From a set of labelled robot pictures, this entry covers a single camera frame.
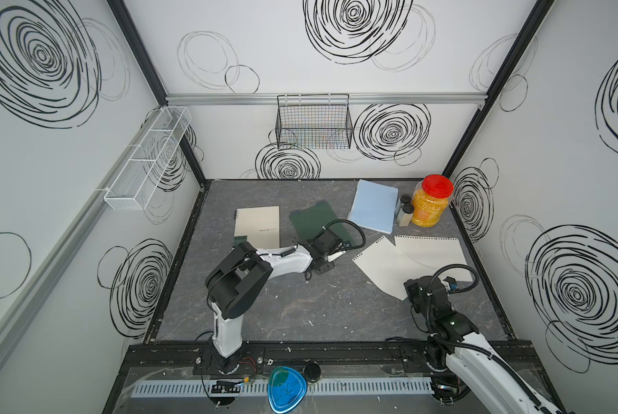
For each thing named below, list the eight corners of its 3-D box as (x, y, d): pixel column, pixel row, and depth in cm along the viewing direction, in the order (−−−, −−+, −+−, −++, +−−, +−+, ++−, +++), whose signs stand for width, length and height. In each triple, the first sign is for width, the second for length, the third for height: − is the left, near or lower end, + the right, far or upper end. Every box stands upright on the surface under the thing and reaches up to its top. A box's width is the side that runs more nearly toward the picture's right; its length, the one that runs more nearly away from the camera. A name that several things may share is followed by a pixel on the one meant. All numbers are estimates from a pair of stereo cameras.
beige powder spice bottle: (398, 227, 105) (404, 214, 99) (395, 217, 109) (401, 203, 102) (409, 227, 105) (415, 214, 99) (406, 217, 109) (412, 203, 102)
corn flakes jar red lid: (409, 227, 106) (424, 198, 91) (402, 204, 113) (415, 174, 99) (439, 227, 106) (459, 198, 91) (430, 204, 113) (447, 174, 99)
